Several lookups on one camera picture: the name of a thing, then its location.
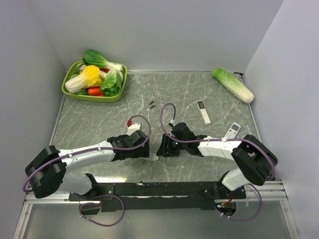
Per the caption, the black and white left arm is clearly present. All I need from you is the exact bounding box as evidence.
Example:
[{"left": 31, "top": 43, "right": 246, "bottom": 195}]
[{"left": 25, "top": 129, "right": 150, "bottom": 200}]

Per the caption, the toy bok choy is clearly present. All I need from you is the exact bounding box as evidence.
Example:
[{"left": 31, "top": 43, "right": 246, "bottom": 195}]
[{"left": 82, "top": 49, "right": 123, "bottom": 71}]

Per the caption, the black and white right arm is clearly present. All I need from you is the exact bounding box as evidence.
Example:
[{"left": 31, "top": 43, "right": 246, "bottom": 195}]
[{"left": 156, "top": 122, "right": 278, "bottom": 198}]

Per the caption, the green plastic basket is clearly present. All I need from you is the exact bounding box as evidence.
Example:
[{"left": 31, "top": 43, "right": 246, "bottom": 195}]
[{"left": 62, "top": 61, "right": 128, "bottom": 103}]

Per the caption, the small white display remote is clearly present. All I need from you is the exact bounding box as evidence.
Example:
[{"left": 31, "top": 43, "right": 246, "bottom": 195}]
[{"left": 224, "top": 122, "right": 241, "bottom": 139}]

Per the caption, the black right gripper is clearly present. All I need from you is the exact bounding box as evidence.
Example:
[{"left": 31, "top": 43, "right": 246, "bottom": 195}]
[{"left": 156, "top": 133, "right": 187, "bottom": 157}]

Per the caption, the long white remote control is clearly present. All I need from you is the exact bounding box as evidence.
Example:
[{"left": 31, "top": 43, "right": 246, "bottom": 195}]
[{"left": 140, "top": 153, "right": 159, "bottom": 161}]

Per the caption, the green white napa cabbage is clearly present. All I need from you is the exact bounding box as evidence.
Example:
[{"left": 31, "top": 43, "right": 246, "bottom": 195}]
[{"left": 211, "top": 68, "right": 254, "bottom": 104}]

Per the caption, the green leafy toy lettuce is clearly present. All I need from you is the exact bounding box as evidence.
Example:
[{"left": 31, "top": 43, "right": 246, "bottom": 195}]
[{"left": 100, "top": 69, "right": 124, "bottom": 97}]

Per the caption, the slim white remote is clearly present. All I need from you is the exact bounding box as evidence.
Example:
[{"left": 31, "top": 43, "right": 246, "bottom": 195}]
[{"left": 197, "top": 101, "right": 211, "bottom": 126}]

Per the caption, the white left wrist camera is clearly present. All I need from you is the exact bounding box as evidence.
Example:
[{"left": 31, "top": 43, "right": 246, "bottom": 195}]
[{"left": 127, "top": 120, "right": 141, "bottom": 135}]

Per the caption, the orange toy carrot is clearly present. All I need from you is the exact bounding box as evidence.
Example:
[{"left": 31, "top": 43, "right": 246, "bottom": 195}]
[{"left": 87, "top": 87, "right": 102, "bottom": 96}]

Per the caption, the yellow toy napa cabbage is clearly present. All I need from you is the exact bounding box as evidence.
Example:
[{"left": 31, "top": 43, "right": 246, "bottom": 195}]
[{"left": 65, "top": 65, "right": 104, "bottom": 94}]

